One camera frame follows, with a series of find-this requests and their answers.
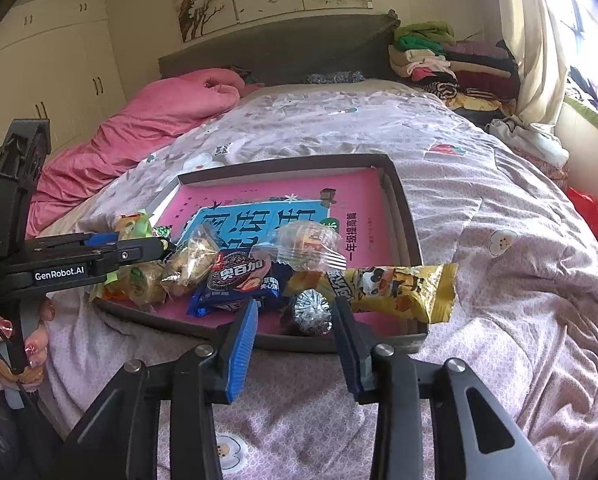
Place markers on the dark green pea snack packet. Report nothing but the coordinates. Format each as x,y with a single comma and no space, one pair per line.
162,231

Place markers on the cream curtain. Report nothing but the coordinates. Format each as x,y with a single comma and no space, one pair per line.
534,50

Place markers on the orange long cracker packet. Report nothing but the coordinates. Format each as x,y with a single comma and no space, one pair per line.
106,287

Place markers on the red plastic bag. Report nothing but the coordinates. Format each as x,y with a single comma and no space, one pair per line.
586,210

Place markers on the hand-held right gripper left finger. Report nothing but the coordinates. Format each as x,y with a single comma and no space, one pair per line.
241,355

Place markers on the yellow-green clear pastry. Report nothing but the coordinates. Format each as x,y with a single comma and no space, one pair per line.
131,222

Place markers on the silver foil ball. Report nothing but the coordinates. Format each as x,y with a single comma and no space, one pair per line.
310,310

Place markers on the clear green-print pastry packet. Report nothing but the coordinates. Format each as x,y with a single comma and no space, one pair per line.
189,260

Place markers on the dark patterned cloth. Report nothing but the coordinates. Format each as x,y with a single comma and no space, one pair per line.
334,77

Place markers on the window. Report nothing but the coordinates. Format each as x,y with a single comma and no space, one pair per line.
589,10

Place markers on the pink duvet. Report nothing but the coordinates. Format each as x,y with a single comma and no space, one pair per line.
144,120

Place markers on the dark shallow cardboard box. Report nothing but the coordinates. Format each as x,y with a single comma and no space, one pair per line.
401,220

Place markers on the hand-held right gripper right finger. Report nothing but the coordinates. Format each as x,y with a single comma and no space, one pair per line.
351,355

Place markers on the dark grey headboard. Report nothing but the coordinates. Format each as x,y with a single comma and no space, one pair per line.
289,50

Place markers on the pink and blue book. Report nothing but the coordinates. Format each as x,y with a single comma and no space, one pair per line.
359,210

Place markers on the blue cookie packet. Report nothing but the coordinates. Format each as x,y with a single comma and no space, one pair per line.
239,270

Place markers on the small green-label round cake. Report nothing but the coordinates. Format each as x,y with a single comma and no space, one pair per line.
144,285

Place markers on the green windowsill mat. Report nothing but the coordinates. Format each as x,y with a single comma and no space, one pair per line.
594,117

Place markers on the clothes heap on windowsill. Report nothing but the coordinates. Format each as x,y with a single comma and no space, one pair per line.
591,92

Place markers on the pile of folded clothes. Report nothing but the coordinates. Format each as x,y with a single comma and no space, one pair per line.
469,65

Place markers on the cream wardrobe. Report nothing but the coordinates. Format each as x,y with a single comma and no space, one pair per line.
54,60

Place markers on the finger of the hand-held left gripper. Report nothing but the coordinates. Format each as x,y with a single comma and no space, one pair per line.
139,255
101,239

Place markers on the white crumpled cloth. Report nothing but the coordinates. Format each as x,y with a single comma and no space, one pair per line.
529,142

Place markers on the yellow cartoon snack packet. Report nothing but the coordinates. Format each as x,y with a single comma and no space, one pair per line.
394,290

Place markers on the clear round cake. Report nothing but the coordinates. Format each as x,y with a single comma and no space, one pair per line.
304,245

